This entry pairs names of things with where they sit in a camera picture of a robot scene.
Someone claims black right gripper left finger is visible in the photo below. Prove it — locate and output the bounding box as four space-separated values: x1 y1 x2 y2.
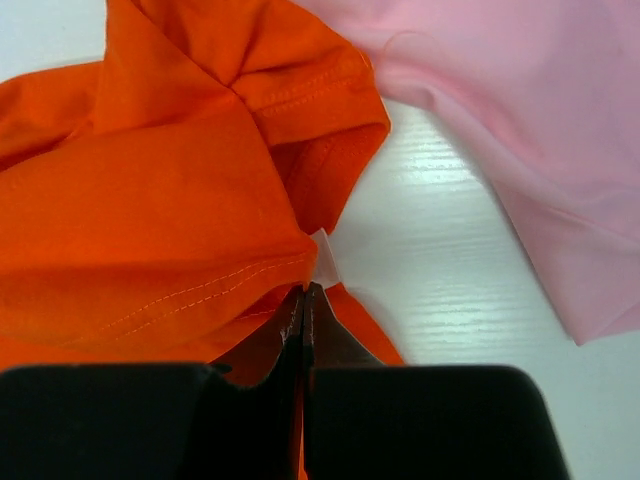
1 287 304 479

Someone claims orange t-shirt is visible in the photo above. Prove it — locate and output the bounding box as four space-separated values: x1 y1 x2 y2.
1 1 400 375

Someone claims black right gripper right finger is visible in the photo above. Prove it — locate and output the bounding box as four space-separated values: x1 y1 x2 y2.
303 284 569 479

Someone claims pink t-shirt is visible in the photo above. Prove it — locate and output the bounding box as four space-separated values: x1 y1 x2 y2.
305 1 639 345

